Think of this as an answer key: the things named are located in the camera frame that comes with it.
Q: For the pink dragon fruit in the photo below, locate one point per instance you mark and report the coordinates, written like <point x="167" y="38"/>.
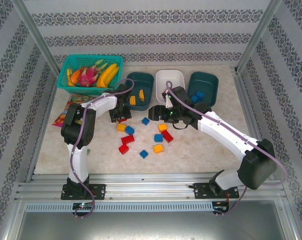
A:
<point x="87" y="78"/>

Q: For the aluminium frame post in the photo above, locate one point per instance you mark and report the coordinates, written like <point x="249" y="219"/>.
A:
<point x="33" y="30"/>
<point x="260" y="32"/>

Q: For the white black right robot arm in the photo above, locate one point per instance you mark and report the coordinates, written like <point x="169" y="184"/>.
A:
<point x="225" y="132"/>

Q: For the orange mango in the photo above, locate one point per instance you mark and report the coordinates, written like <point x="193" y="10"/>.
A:
<point x="75" y="76"/>

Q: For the small yellow fruit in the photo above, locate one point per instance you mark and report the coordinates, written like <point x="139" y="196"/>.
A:
<point x="69" y="72"/>

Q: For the dark green plastic bin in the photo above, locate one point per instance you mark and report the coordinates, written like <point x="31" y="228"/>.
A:
<point x="143" y="80"/>
<point x="205" y="82"/>

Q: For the yellow banana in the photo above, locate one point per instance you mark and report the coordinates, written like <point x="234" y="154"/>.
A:
<point x="108" y="72"/>
<point x="113" y="75"/>

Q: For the small circuit board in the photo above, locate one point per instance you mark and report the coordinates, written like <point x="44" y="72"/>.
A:
<point x="220" y="207"/>
<point x="83" y="205"/>

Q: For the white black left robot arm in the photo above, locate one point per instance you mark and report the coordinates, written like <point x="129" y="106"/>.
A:
<point x="78" y="162"/>

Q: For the blue lego brick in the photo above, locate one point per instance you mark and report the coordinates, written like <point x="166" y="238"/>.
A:
<point x="195" y="99"/>
<point x="158" y="138"/>
<point x="143" y="154"/>
<point x="199" y="94"/>
<point x="145" y="121"/>
<point x="129" y="130"/>

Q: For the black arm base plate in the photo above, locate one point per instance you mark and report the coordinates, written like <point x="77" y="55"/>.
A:
<point x="199" y="191"/>
<point x="98" y="191"/>

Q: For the aluminium side rail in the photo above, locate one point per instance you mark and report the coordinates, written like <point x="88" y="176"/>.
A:
<point x="243" y="100"/>

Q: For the square red lego brick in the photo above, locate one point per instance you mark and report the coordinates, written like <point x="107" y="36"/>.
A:
<point x="123" y="149"/>

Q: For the long red lego brick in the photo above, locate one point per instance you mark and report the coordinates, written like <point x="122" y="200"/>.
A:
<point x="127" y="139"/>
<point x="167" y="136"/>

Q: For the white plastic bin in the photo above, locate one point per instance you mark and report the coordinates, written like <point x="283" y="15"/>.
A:
<point x="177" y="77"/>

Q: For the colourful candy bag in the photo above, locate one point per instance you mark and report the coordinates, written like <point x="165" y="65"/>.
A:
<point x="61" y="118"/>

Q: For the teal plastic mesh basket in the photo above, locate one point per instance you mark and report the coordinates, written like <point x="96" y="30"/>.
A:
<point x="86" y="91"/>

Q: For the aluminium front rail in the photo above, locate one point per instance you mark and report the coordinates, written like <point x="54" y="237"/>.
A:
<point x="145" y="187"/>

